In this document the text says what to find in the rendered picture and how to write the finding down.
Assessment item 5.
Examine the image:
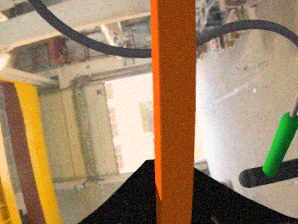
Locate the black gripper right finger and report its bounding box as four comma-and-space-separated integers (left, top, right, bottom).
192, 167, 298, 224

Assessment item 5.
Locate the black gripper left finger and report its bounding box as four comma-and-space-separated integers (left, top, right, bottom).
77, 160, 157, 224

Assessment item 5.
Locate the orange bar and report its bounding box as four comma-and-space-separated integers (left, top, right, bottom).
150, 0, 197, 224

